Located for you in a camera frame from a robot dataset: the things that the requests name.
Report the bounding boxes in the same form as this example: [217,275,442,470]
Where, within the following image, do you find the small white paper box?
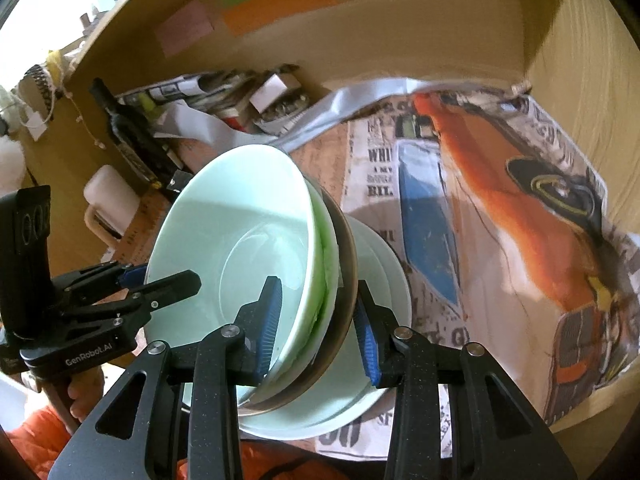
[248,72,301,114]

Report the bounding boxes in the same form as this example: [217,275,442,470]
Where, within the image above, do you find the white plush toy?
[0,140,27,192]

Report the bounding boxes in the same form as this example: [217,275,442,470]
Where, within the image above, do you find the brown braided headband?
[25,62,66,117]

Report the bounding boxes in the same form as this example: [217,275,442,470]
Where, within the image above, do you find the dark brown plate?
[240,180,359,417]

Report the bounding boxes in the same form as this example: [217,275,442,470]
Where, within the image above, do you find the orange sticky note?
[222,0,340,37]

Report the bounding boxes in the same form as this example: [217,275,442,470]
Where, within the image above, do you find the light green bowl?
[145,145,327,411]

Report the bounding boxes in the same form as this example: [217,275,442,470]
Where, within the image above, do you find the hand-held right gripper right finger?
[352,280,576,480]

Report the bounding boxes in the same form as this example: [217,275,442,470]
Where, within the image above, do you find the person's left hand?
[66,366,107,417]

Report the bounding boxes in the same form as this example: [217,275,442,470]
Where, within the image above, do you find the white paper tag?
[24,111,52,142]

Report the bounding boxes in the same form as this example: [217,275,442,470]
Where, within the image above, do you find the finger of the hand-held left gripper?
[54,262,149,304]
[67,270,203,319]

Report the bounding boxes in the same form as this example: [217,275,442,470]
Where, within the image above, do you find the light blue plate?
[239,215,414,442]

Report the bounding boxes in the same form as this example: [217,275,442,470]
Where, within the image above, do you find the car print newspaper mat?
[315,85,640,462]

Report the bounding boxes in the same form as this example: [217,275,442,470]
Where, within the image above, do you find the pile of folded newspapers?
[117,72,262,112]

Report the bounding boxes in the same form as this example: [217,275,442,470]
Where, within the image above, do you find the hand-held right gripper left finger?
[47,275,284,480]

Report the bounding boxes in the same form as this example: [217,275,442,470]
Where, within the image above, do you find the wooden desk shelf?
[60,0,576,97]

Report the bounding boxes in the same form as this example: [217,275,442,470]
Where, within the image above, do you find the thin beaded cord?
[62,82,107,151]

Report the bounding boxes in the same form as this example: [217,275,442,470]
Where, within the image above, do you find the dark wine bottle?
[90,77,184,192]

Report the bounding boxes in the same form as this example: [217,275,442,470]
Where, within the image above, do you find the pink sticky note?
[155,0,216,58]

